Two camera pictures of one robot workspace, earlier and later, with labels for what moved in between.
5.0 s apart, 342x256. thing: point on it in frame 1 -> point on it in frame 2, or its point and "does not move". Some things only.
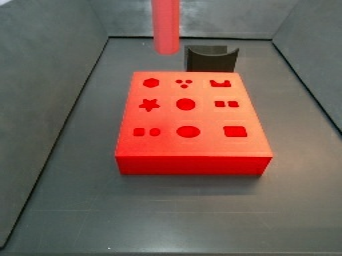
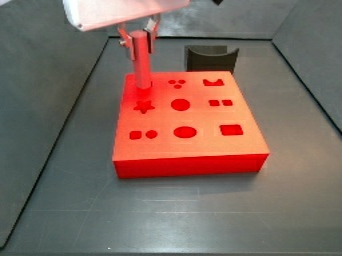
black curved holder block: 211,58 does not move
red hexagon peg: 166,26 -> 142,59
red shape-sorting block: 189,125 does not move
